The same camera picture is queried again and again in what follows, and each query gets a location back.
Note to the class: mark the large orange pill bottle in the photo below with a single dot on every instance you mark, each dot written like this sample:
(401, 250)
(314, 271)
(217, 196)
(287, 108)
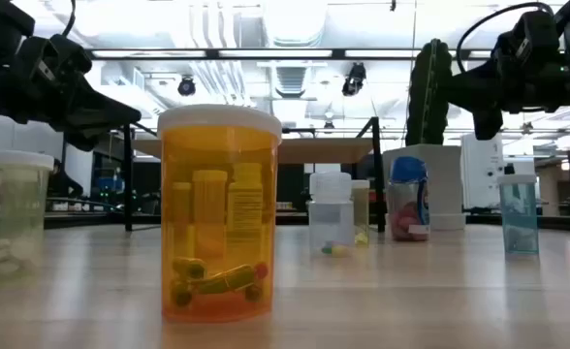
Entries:
(217, 160)

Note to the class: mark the white cabinet machine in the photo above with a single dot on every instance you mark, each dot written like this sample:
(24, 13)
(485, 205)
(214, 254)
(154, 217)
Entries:
(481, 169)

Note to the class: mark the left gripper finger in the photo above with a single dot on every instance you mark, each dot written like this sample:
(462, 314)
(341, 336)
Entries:
(96, 114)
(84, 140)

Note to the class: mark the teal pill vial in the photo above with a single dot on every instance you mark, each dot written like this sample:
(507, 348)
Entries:
(517, 213)

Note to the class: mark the white planter pot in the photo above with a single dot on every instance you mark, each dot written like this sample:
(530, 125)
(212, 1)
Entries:
(442, 184)

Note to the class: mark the wooden shelf black legs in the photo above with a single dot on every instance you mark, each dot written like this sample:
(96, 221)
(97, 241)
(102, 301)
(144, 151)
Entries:
(324, 150)

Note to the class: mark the silver ventilation duct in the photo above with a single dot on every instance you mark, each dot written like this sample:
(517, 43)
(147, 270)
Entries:
(292, 22)

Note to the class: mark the green cactus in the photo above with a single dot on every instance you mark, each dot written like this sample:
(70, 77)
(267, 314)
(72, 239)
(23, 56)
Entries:
(428, 97)

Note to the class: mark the clear bottle white screw cap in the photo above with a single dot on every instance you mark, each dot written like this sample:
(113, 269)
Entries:
(330, 186)

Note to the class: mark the small yellow vial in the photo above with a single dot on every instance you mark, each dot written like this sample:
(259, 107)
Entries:
(361, 203)

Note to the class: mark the black ceiling spotlight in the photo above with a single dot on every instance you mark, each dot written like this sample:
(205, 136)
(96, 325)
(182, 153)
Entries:
(186, 86)
(354, 78)

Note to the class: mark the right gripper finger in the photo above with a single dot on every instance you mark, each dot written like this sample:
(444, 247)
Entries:
(488, 122)
(479, 87)

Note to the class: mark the pale green pill vial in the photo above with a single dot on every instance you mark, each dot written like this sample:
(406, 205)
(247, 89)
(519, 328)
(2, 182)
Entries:
(16, 218)

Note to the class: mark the black aluminium rig frame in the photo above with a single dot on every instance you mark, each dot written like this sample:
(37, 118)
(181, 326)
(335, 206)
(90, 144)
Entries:
(275, 53)

